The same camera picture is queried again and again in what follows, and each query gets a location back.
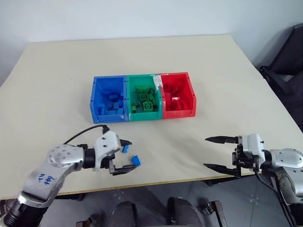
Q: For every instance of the green house-shaped block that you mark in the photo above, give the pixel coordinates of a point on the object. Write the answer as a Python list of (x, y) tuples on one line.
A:
[(148, 106)]

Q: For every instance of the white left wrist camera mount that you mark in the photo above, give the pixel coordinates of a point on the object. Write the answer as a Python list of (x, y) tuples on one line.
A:
[(107, 143)]

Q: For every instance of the blue plastic bin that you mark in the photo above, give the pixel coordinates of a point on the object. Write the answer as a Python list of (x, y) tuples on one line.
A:
[(94, 113)]

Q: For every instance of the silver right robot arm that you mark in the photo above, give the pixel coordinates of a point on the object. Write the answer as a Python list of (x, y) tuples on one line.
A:
[(287, 163)]

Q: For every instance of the white tape strip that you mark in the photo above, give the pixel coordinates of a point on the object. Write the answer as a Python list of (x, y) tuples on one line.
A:
[(157, 82)]

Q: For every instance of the red plastic bin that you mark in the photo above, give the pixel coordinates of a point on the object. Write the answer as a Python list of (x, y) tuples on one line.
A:
[(189, 94)]

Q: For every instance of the green arch block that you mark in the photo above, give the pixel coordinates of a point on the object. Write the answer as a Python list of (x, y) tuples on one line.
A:
[(144, 89)]

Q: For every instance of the green square block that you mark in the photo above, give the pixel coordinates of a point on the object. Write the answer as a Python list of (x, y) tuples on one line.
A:
[(143, 96)]

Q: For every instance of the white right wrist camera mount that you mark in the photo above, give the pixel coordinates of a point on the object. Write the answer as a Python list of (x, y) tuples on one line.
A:
[(253, 146)]

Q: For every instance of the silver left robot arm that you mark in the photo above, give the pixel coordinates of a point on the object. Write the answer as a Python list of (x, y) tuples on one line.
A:
[(56, 163)]

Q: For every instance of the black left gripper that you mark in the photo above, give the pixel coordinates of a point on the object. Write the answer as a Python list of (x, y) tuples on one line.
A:
[(106, 161)]

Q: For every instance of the small green block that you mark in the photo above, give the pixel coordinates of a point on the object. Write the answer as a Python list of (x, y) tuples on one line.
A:
[(135, 107)]

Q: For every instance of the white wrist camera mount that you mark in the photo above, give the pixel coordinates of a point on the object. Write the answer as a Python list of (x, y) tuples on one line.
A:
[(107, 143), (253, 146)]

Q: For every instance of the dark rounded shape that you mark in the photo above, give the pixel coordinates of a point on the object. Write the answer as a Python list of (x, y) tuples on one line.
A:
[(124, 214), (183, 212)]

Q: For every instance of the small blue block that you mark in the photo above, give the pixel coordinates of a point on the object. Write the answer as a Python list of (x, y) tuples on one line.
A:
[(136, 161), (126, 148)]

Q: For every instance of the green plastic bin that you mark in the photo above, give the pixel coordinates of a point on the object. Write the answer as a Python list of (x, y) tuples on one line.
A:
[(142, 116)]

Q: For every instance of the red block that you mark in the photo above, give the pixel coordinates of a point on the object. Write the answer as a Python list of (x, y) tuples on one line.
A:
[(181, 82), (169, 88)]

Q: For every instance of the dark metal table foot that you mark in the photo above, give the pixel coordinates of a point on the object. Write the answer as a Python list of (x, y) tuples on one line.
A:
[(216, 211), (88, 221)]

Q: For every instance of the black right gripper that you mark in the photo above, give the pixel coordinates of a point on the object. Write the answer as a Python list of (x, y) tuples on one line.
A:
[(246, 160)]

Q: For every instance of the black chair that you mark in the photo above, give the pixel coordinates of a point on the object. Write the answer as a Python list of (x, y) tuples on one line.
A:
[(284, 71)]

